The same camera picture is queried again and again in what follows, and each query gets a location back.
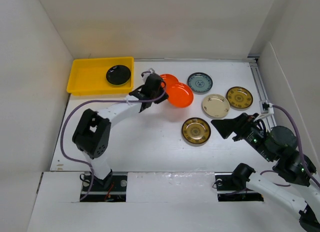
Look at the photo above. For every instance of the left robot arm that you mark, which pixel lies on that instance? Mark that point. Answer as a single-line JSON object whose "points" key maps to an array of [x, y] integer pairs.
{"points": [[91, 135]]}

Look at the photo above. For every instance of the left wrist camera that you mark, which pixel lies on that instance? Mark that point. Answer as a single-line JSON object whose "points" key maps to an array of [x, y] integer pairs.
{"points": [[152, 81]]}

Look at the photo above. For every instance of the yellow brown plate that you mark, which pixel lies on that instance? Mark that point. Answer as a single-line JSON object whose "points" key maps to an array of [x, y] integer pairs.
{"points": [[196, 131], [239, 97]]}

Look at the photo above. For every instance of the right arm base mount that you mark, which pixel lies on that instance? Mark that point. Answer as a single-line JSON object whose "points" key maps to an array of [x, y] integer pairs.
{"points": [[227, 191]]}

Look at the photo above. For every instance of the black plate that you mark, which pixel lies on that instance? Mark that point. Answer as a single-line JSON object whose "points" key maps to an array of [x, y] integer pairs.
{"points": [[118, 73]]}

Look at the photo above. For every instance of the yellow brown plate right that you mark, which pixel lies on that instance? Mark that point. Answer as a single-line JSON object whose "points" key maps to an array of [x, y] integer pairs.
{"points": [[239, 97]]}

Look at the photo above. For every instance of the green plate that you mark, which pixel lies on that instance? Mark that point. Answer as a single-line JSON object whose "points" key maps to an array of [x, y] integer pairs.
{"points": [[119, 83]]}

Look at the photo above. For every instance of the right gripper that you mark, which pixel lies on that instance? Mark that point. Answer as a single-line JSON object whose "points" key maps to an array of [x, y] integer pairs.
{"points": [[225, 126]]}

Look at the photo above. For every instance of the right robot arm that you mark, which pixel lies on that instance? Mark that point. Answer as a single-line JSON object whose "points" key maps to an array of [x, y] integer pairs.
{"points": [[282, 146]]}

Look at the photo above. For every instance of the cream floral plate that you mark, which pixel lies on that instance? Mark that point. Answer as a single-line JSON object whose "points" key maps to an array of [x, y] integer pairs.
{"points": [[215, 105]]}

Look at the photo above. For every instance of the yellow brown plate front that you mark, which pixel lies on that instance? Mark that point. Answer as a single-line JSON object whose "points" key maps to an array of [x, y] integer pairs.
{"points": [[196, 131]]}

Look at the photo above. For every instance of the aluminium rail right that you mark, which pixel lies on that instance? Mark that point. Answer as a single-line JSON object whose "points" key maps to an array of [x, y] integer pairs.
{"points": [[262, 94]]}

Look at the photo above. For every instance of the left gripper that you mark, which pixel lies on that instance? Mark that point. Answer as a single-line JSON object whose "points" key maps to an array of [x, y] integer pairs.
{"points": [[161, 99]]}

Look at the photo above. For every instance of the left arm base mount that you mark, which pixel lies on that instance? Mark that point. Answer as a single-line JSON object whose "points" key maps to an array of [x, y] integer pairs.
{"points": [[115, 192]]}

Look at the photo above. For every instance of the orange plate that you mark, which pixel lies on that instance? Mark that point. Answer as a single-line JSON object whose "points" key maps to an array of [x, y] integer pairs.
{"points": [[180, 95], [169, 79]]}

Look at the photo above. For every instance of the blue patterned plate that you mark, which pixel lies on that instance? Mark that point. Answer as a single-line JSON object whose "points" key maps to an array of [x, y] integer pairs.
{"points": [[200, 83]]}

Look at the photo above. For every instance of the yellow plastic bin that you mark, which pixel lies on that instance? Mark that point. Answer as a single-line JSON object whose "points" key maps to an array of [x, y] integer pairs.
{"points": [[88, 76]]}

